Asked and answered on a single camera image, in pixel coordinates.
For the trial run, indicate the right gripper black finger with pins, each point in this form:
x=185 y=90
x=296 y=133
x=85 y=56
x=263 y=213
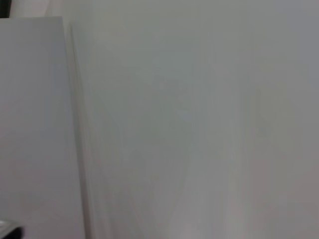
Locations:
x=11 y=231

